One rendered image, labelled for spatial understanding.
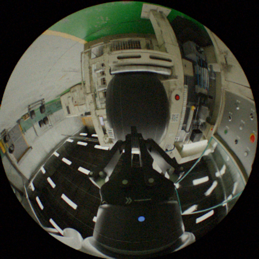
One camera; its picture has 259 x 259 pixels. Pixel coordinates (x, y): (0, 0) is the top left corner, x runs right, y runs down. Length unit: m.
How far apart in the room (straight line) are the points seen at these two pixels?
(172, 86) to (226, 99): 0.45
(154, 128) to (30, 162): 12.03
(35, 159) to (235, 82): 12.52
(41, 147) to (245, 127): 12.29
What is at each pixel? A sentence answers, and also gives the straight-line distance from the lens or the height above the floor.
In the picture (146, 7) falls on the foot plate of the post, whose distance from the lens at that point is 1.14.
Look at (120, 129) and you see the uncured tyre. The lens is 0.32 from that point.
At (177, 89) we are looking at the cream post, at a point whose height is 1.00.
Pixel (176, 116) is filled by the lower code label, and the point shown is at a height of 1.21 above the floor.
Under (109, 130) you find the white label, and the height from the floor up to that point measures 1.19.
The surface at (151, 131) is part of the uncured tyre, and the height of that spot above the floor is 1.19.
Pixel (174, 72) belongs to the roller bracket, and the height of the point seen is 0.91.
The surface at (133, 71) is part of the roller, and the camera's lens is 0.43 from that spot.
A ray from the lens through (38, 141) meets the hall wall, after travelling 11.49.
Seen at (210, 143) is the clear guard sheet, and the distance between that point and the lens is 0.75.
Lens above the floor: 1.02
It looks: 30 degrees up
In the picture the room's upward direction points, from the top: 175 degrees clockwise
